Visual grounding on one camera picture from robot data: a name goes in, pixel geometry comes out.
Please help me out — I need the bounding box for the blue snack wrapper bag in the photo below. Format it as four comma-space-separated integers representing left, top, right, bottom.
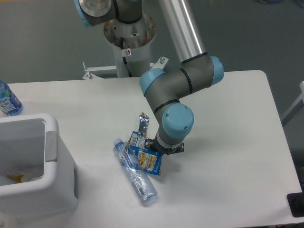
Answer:
124, 131, 162, 175

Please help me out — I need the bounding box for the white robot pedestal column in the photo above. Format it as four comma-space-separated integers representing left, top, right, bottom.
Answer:
104, 14, 156, 78

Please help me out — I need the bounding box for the white pedestal base bracket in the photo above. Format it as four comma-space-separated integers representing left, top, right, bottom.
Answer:
82, 56, 169, 80

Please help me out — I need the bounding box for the white plastic trash can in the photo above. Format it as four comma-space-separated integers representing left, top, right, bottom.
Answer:
0, 114, 78, 217

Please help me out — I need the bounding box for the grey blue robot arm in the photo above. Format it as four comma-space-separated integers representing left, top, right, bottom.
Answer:
74, 0, 224, 155

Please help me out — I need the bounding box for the black cable on pedestal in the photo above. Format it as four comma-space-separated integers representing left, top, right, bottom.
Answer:
120, 37, 133, 78

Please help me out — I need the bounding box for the clear crushed water bottle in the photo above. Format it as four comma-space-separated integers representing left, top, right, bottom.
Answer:
113, 138, 157, 207

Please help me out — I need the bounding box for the black clamp at table edge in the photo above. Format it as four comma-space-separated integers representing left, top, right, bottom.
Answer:
287, 192, 304, 218

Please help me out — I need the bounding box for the small silver foil wrapper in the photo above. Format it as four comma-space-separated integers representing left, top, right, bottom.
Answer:
138, 112, 150, 136

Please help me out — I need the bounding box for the trash inside the can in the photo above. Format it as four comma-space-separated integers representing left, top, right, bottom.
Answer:
5, 166, 44, 183

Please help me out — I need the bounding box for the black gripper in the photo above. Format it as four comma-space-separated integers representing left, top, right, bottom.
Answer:
144, 138, 185, 155

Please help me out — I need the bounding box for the blue labelled drink bottle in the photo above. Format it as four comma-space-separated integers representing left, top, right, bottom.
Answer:
0, 80, 23, 116

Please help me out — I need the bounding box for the white frame at right edge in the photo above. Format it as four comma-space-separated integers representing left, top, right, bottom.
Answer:
281, 81, 304, 127

